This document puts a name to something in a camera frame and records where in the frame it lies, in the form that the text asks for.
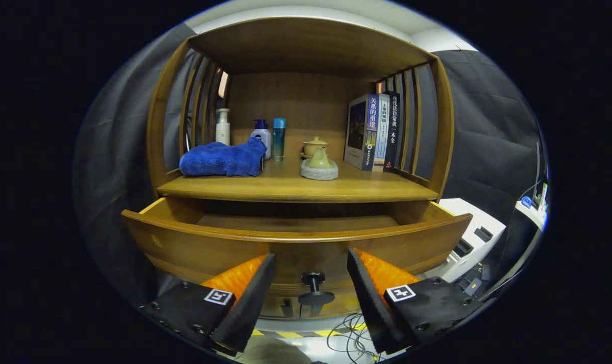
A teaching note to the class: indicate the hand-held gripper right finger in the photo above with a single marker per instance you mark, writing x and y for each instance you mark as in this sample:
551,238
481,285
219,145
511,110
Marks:
371,303

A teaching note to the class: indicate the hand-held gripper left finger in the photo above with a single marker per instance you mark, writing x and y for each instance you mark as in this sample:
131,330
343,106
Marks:
250,308

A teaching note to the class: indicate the wooden drawer with black knob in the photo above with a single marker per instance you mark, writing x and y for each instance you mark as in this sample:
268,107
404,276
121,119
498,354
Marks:
209,253

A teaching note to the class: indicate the grey round stone coaster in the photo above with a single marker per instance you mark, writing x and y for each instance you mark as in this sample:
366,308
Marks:
318,173

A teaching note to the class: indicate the wooden countertop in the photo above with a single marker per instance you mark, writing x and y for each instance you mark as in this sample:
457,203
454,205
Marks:
285,186

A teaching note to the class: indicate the wooden cabinet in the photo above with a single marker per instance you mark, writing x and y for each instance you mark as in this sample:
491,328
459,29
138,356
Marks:
311,45

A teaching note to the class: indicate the yellow black floor tape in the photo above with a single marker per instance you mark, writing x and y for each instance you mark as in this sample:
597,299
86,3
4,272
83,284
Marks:
290,334

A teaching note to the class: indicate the white storage unit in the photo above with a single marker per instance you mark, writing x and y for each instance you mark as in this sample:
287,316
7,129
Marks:
457,212

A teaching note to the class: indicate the blue folded towel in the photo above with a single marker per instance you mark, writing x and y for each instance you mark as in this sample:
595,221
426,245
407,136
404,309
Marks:
220,161

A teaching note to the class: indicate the light blue book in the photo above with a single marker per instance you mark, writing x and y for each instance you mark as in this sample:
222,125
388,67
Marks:
381,136

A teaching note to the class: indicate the clear blue bottle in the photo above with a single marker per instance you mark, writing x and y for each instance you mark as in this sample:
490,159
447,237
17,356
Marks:
279,141

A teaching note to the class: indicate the beige lidded ceramic teacup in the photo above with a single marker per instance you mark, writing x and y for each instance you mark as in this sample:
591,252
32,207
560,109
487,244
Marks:
313,144

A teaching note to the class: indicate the white bottle with blue cap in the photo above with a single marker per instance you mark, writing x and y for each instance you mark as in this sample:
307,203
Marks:
262,137

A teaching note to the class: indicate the thick grey book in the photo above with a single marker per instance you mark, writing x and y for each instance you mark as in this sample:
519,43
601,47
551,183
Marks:
356,131

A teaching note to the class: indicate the black book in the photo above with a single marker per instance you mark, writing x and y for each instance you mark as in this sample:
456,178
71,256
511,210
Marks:
393,131

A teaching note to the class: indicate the white pump bottle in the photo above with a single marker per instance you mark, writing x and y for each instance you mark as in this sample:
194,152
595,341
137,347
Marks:
223,132

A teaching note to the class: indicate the white side shelf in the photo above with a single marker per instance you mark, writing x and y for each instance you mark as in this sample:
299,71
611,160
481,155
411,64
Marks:
533,215

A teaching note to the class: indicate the small blue object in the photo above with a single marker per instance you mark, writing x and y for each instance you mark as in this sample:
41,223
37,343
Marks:
526,202

